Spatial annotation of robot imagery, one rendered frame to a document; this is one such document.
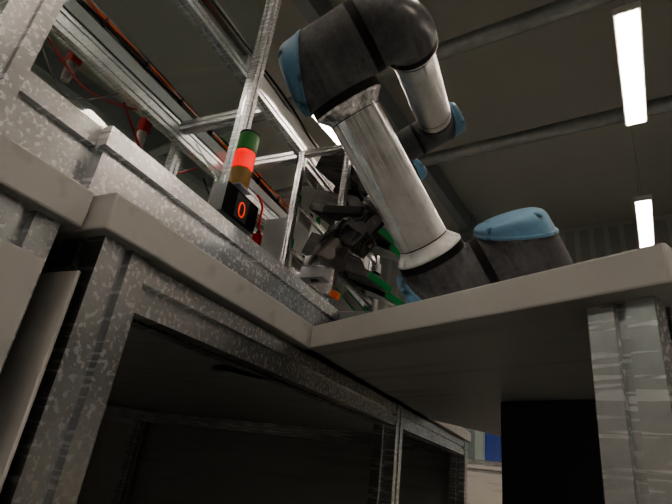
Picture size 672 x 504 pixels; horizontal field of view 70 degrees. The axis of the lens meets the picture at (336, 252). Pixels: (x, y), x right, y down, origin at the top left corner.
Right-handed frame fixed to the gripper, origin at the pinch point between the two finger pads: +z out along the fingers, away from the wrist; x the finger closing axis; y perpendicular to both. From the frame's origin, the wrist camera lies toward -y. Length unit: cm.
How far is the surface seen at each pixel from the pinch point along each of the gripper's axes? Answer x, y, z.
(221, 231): -56, 28, 5
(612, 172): 663, -183, -433
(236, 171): -23.3, -17.2, -3.1
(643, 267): -61, 66, -15
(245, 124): -21.7, -29.1, -13.4
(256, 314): -56, 41, 8
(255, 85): -21.6, -37.4, -23.1
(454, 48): 278, -268, -267
